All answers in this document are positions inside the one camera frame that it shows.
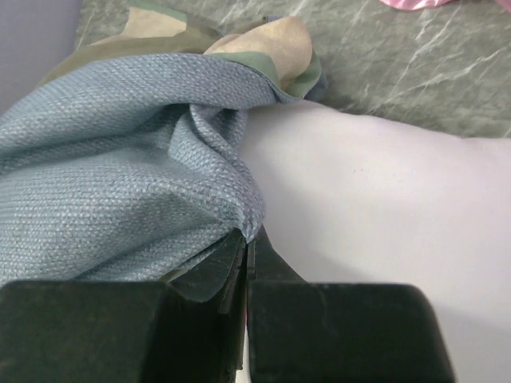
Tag pink rose satin pillow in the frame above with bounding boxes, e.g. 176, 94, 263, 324
380, 0, 454, 11

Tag green beige patchwork pillowcase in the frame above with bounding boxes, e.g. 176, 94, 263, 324
1, 1, 326, 283

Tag white pillow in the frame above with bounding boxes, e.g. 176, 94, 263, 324
240, 101, 510, 382

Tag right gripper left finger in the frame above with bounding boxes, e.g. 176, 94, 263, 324
1, 231, 246, 382

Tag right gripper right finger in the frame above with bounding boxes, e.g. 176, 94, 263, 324
247, 231, 455, 382

